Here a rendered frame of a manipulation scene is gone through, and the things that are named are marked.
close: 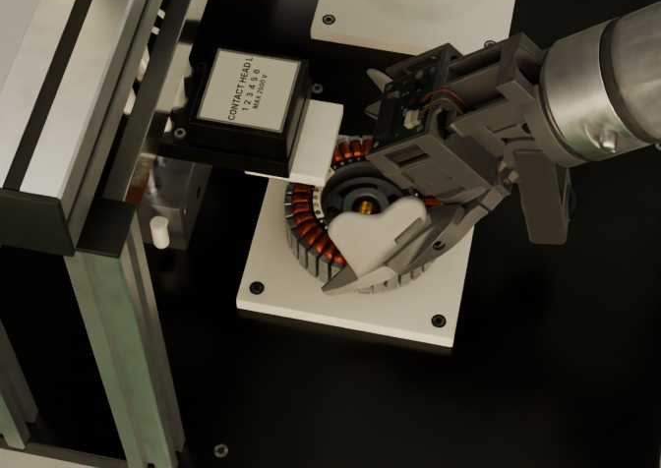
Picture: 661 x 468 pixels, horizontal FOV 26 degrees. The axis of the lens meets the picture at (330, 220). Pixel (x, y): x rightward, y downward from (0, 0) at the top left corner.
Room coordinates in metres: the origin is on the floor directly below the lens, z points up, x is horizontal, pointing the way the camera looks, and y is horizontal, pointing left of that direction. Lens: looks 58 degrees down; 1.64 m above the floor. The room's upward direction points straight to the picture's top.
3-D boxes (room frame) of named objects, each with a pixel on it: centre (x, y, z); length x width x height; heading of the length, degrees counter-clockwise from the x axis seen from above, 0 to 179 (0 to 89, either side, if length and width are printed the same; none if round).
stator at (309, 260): (0.53, -0.02, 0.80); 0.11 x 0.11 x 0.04
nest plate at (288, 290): (0.53, -0.02, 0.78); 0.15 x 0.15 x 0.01; 78
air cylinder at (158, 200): (0.56, 0.12, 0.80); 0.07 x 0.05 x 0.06; 168
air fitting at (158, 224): (0.51, 0.12, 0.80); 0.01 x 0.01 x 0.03; 78
